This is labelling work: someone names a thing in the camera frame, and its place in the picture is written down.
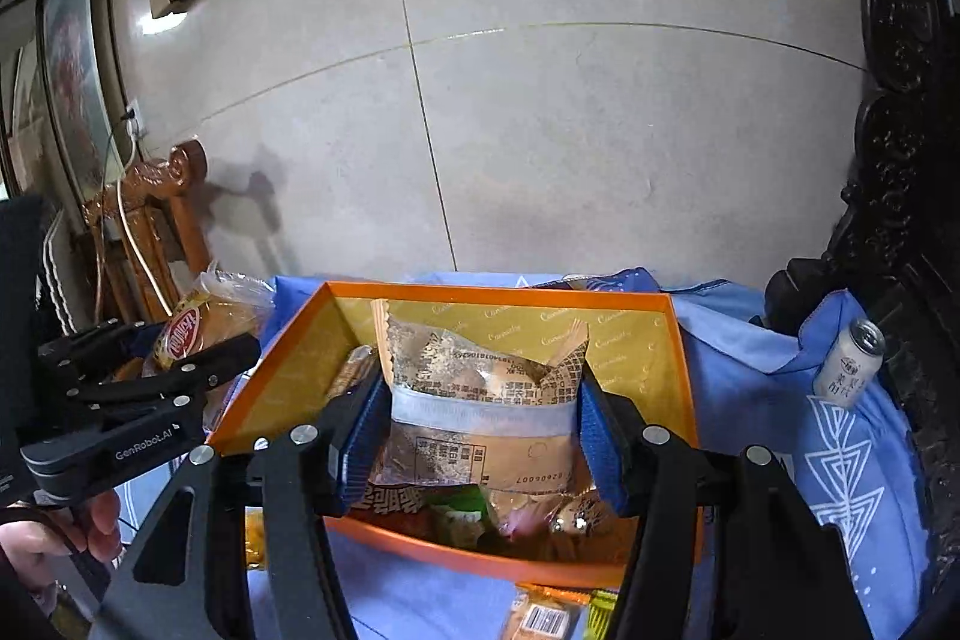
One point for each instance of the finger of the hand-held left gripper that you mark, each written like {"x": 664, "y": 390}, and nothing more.
{"x": 97, "y": 340}
{"x": 202, "y": 366}

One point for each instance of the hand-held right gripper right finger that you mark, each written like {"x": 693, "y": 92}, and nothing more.
{"x": 600, "y": 452}

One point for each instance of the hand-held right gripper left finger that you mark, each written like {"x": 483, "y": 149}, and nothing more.
{"x": 367, "y": 452}

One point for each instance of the orange cardboard box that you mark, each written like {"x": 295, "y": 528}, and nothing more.
{"x": 645, "y": 347}

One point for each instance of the brown printed snack packet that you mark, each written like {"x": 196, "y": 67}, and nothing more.
{"x": 480, "y": 377}

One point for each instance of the person's left hand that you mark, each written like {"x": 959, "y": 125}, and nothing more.
{"x": 45, "y": 546}

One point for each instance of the bread bag with red label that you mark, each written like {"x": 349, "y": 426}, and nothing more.
{"x": 202, "y": 321}

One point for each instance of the brown patterned snack packet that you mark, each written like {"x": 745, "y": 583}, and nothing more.
{"x": 394, "y": 505}

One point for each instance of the green snack packet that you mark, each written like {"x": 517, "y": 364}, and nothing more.
{"x": 457, "y": 511}

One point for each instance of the gold and red snack packet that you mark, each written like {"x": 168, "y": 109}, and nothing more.
{"x": 255, "y": 539}

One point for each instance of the yellow snack packet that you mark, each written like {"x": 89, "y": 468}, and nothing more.
{"x": 600, "y": 614}

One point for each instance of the carved brown wooden chair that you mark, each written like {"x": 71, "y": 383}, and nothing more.
{"x": 161, "y": 183}

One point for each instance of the blue printed cloth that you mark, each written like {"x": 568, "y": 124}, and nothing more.
{"x": 750, "y": 370}

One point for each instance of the tan barcode snack packet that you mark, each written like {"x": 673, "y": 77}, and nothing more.
{"x": 544, "y": 619}

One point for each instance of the white drink can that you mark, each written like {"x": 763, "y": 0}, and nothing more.
{"x": 851, "y": 362}

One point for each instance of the framed floral painting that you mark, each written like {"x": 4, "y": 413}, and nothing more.
{"x": 71, "y": 55}

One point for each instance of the dark carved wooden furniture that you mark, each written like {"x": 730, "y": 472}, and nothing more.
{"x": 911, "y": 160}

